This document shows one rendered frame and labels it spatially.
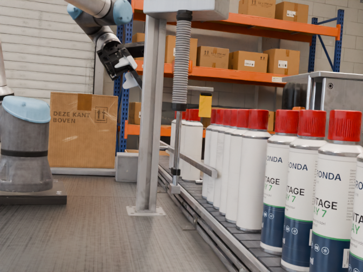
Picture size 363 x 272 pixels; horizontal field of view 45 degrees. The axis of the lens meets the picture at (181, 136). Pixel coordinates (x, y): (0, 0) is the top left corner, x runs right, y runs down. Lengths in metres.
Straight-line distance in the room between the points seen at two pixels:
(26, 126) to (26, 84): 4.24
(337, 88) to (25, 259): 0.54
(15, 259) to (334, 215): 0.48
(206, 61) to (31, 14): 2.09
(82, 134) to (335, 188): 1.24
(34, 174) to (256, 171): 0.61
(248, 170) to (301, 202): 0.19
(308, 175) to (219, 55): 4.70
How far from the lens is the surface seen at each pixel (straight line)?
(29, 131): 1.14
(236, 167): 0.78
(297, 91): 1.24
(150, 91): 1.02
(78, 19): 1.48
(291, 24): 5.61
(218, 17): 0.99
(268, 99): 6.29
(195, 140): 1.21
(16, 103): 1.15
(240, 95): 6.13
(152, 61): 1.02
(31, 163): 1.15
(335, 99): 0.67
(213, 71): 5.06
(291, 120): 0.63
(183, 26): 0.93
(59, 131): 1.62
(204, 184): 0.99
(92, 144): 1.63
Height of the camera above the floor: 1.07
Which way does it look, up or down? 3 degrees down
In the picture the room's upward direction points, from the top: 3 degrees clockwise
